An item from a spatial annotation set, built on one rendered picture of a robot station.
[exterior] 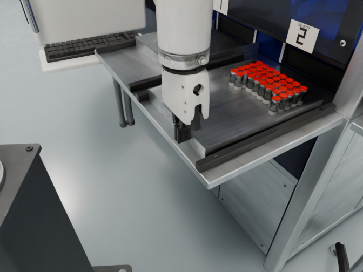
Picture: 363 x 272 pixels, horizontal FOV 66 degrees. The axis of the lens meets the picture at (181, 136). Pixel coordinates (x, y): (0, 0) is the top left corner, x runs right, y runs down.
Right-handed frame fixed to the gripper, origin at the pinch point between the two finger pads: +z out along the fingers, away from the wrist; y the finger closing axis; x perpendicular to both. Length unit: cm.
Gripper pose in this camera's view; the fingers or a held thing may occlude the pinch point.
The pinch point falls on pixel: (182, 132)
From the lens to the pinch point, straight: 56.8
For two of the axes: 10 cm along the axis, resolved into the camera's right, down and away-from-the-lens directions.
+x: -8.6, 3.3, -3.9
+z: -0.1, 7.6, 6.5
